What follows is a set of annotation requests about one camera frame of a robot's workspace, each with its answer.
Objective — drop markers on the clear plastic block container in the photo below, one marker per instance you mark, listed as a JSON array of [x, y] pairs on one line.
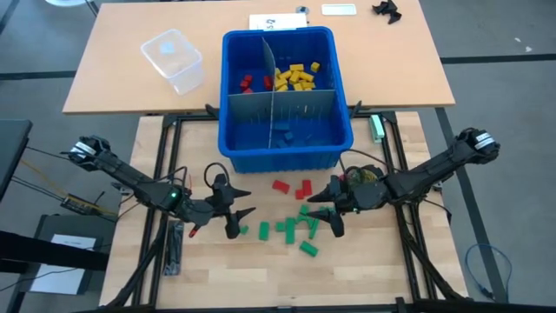
[[174, 61]]

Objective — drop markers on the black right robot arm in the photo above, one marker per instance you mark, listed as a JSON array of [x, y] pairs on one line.
[[434, 171]]

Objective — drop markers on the long grey slotted divider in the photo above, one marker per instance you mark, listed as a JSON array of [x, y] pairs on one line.
[[269, 61]]

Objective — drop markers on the grey arm base clamp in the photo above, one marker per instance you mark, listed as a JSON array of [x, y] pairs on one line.
[[121, 188]]

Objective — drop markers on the black plastic gripper part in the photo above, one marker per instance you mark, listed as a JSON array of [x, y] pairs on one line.
[[388, 11]]

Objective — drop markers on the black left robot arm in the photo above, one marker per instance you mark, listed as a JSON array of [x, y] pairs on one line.
[[130, 176]]

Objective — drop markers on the large blue plastic bin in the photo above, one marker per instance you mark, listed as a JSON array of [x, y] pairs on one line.
[[286, 163]]

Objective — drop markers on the white printed paper sheet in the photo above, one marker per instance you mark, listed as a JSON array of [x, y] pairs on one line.
[[278, 21]]

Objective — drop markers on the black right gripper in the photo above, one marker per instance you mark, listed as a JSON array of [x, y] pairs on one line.
[[352, 197]]

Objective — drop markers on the green cylinder block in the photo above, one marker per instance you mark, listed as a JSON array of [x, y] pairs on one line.
[[308, 248]]

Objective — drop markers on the plain white paper sheet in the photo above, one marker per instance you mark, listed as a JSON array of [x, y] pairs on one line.
[[61, 280]]

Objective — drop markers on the black side table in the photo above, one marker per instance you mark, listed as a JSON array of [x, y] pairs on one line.
[[11, 152]]

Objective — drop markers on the red cylinder block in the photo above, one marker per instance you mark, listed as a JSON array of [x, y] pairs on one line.
[[268, 82]]

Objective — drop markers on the blue block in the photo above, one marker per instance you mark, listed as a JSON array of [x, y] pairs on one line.
[[289, 135], [282, 143], [282, 126]]

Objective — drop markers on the small mint green box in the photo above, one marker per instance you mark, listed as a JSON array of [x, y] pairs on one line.
[[376, 128]]

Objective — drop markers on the grey round desk grommet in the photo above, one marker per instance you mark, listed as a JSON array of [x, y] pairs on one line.
[[302, 8]]

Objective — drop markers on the potted succulent plant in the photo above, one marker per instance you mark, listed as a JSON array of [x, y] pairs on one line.
[[360, 174]]

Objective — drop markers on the short grey slotted divider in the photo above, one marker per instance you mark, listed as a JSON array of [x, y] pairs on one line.
[[304, 104]]

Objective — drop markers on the black hex key holder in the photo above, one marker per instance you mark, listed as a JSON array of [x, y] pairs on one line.
[[174, 248]]

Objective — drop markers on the white rectangular pad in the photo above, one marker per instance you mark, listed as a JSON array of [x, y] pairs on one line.
[[339, 9]]

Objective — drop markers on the black beam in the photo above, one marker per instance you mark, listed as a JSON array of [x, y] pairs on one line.
[[43, 254]]

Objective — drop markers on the black circuit board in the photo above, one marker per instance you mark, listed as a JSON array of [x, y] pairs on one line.
[[76, 203]]

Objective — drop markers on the white round object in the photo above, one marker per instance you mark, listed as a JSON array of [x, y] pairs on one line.
[[65, 2]]

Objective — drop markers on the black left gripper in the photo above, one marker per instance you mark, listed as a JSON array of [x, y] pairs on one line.
[[204, 211]]

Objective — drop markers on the black flat case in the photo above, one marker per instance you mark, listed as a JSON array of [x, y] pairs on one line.
[[48, 222]]

